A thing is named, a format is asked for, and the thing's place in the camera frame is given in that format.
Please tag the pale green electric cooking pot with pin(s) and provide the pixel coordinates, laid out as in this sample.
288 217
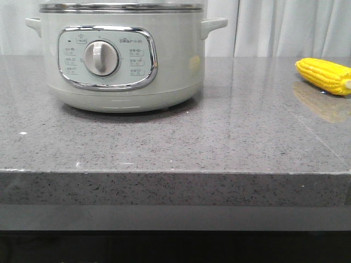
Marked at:
124 61

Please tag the white pleated curtain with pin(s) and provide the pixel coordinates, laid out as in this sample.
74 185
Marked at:
255 28

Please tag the yellow corn cob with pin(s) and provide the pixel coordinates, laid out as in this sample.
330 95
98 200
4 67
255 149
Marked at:
329 76

